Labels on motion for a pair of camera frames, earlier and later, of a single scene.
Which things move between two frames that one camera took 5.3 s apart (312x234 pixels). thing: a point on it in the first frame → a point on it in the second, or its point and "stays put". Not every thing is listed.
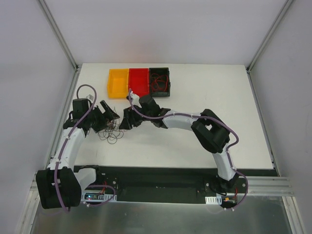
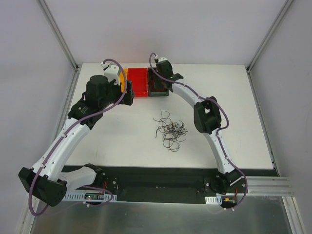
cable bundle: x=112 y=132 → x=173 y=132
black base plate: x=165 y=184 stays put
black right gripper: x=133 y=117 → x=159 y=86
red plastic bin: x=139 y=81 stays put
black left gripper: x=99 y=118 → x=129 y=92
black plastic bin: x=159 y=83 stays put
